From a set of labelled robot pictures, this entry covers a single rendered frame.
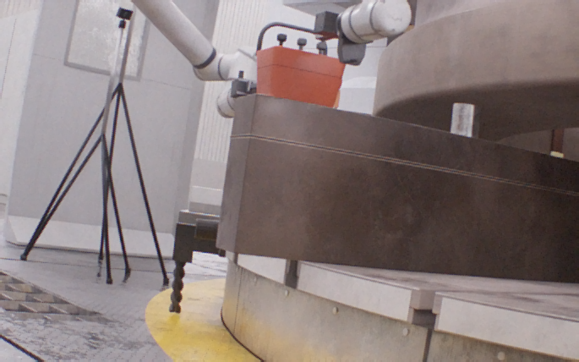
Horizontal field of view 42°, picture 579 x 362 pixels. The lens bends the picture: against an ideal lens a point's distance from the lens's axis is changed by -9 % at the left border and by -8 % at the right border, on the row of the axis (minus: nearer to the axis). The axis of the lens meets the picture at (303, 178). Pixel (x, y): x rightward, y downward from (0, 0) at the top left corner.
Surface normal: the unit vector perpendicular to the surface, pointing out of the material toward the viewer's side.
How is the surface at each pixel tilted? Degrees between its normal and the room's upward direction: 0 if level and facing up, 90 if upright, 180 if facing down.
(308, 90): 97
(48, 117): 90
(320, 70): 97
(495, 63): 90
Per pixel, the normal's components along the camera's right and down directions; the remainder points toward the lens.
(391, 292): -0.84, -0.13
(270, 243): 0.41, 0.03
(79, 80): 0.72, 0.07
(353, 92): -0.68, -0.11
